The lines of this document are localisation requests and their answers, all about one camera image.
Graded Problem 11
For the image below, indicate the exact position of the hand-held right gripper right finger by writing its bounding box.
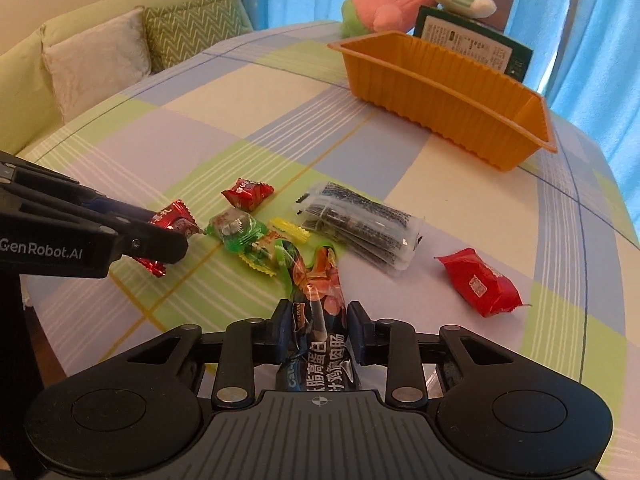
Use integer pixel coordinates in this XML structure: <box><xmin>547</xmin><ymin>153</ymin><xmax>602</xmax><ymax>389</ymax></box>
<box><xmin>346</xmin><ymin>301</ymin><xmax>521</xmax><ymax>406</ymax></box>

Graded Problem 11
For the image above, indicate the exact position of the red candy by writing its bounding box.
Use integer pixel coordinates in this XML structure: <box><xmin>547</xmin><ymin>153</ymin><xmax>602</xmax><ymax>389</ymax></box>
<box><xmin>221</xmin><ymin>177</ymin><xmax>276</xmax><ymax>213</ymax></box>
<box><xmin>134</xmin><ymin>199</ymin><xmax>206</xmax><ymax>279</ymax></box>

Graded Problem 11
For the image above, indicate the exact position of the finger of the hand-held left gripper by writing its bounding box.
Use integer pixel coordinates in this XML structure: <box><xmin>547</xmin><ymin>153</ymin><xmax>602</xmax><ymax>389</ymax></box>
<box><xmin>0</xmin><ymin>187</ymin><xmax>189</xmax><ymax>265</ymax></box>
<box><xmin>0</xmin><ymin>150</ymin><xmax>153</xmax><ymax>225</ymax></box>

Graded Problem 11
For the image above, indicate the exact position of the green chevron pillow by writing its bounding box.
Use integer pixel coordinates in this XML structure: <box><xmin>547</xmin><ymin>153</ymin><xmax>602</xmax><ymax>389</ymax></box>
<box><xmin>142</xmin><ymin>0</ymin><xmax>246</xmax><ymax>73</ymax></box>

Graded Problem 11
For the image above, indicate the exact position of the dark green box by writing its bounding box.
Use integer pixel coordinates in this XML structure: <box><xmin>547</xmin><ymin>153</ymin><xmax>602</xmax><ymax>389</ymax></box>
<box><xmin>413</xmin><ymin>5</ymin><xmax>533</xmax><ymax>83</ymax></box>

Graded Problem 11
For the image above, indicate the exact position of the pink plush toy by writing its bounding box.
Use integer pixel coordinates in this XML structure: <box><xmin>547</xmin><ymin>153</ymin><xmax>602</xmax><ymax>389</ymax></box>
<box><xmin>341</xmin><ymin>0</ymin><xmax>441</xmax><ymax>38</ymax></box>

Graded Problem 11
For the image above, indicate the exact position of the green orange candy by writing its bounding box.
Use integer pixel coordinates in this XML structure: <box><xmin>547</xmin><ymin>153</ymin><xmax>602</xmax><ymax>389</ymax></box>
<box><xmin>239</xmin><ymin>232</ymin><xmax>288</xmax><ymax>277</ymax></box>

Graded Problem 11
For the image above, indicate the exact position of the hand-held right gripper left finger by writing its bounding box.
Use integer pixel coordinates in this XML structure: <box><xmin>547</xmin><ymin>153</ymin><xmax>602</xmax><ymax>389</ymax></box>
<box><xmin>116</xmin><ymin>301</ymin><xmax>297</xmax><ymax>409</ymax></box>

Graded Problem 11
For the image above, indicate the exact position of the light green sofa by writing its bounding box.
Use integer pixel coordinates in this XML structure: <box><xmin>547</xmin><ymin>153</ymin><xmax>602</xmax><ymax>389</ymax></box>
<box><xmin>0</xmin><ymin>0</ymin><xmax>256</xmax><ymax>156</ymax></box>

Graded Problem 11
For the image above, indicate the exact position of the clear packet of dark snack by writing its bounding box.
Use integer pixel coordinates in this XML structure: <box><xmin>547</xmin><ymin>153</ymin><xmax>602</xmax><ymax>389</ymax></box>
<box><xmin>288</xmin><ymin>181</ymin><xmax>426</xmax><ymax>275</ymax></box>

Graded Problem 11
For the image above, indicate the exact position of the orange plastic tray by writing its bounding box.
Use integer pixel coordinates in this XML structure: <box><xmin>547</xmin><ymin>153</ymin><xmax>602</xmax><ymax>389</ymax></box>
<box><xmin>327</xmin><ymin>30</ymin><xmax>558</xmax><ymax>173</ymax></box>

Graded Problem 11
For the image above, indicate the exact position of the black sausage packet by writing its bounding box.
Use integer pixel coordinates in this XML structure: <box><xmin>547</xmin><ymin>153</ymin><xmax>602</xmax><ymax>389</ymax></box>
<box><xmin>275</xmin><ymin>240</ymin><xmax>363</xmax><ymax>393</ymax></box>

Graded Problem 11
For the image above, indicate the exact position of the yellow wrapped candy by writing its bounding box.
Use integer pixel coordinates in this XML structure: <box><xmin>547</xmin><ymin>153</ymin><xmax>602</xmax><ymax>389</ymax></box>
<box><xmin>268</xmin><ymin>216</ymin><xmax>312</xmax><ymax>241</ymax></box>

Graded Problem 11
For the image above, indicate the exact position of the white pillow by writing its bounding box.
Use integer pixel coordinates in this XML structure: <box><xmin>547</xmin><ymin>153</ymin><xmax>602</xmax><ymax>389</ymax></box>
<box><xmin>41</xmin><ymin>7</ymin><xmax>152</xmax><ymax>123</ymax></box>

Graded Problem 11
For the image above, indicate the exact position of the red snack packet white print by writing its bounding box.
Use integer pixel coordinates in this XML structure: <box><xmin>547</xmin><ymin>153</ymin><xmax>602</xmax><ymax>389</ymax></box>
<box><xmin>434</xmin><ymin>247</ymin><xmax>532</xmax><ymax>318</ymax></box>

